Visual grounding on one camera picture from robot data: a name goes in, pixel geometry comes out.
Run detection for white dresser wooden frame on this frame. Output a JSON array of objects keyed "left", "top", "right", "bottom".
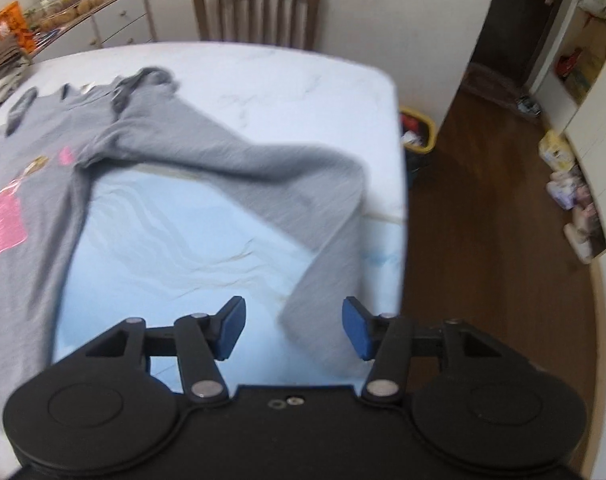
[{"left": 33, "top": 0, "right": 158, "bottom": 62}]

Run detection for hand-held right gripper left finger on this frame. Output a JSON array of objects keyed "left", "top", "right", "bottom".
[{"left": 85, "top": 296, "right": 248, "bottom": 405}]

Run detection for dark brown door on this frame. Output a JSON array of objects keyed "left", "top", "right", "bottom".
[{"left": 469, "top": 0, "right": 576, "bottom": 92}]

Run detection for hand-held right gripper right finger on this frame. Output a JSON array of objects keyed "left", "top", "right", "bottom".
[{"left": 342, "top": 296, "right": 506, "bottom": 405}]

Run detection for dark shoes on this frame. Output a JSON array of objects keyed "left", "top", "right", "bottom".
[{"left": 515, "top": 96, "right": 543, "bottom": 117}]

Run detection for tall white cabinet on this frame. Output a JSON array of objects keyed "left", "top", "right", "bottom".
[{"left": 563, "top": 52, "right": 606, "bottom": 262}]

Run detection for yellow white tissue box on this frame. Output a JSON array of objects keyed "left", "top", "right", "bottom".
[{"left": 539, "top": 130, "right": 576, "bottom": 171}]

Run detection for cardboard box on shelf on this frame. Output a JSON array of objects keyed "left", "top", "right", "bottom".
[{"left": 565, "top": 54, "right": 604, "bottom": 99}]

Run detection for brown doormat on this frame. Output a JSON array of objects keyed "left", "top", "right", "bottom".
[{"left": 462, "top": 66, "right": 528, "bottom": 109}]

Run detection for teal trash bin yellow rim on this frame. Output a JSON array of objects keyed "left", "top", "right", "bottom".
[{"left": 399, "top": 106, "right": 438, "bottom": 189}]

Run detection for grey sweatshirt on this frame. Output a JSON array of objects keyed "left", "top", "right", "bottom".
[{"left": 0, "top": 66, "right": 370, "bottom": 413}]

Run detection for pink shoe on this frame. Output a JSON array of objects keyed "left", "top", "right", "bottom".
[{"left": 573, "top": 200, "right": 600, "bottom": 226}]

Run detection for pile of brown round produce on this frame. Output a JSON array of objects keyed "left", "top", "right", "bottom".
[{"left": 37, "top": 0, "right": 110, "bottom": 32}]

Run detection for beige slipper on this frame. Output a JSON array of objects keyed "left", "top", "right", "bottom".
[{"left": 564, "top": 222, "right": 606, "bottom": 264}]

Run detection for red item on shelf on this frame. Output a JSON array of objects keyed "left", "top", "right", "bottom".
[{"left": 555, "top": 47, "right": 584, "bottom": 79}]

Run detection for white purple slipper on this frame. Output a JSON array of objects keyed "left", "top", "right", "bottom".
[{"left": 547, "top": 170, "right": 589, "bottom": 211}]

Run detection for orange snack bag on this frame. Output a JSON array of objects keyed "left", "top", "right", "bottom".
[{"left": 0, "top": 1, "right": 36, "bottom": 52}]

